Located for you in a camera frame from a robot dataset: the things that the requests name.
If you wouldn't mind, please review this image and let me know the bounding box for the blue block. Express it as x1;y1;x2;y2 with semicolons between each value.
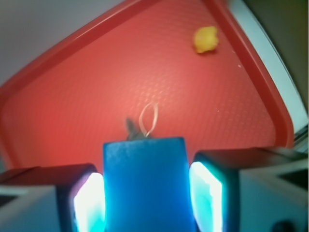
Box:
103;137;196;232

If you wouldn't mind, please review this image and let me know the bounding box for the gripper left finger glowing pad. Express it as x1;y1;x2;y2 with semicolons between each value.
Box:
0;163;106;232

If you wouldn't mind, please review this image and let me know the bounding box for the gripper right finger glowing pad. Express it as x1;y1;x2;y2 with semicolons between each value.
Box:
190;147;309;232

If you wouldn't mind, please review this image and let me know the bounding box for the red plastic tray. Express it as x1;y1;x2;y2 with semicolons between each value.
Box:
0;0;294;170

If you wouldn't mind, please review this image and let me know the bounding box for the grey plush bunny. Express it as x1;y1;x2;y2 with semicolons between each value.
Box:
125;102;159;141

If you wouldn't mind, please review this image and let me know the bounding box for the yellow rubber duck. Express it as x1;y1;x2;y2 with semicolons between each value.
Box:
193;26;219;54

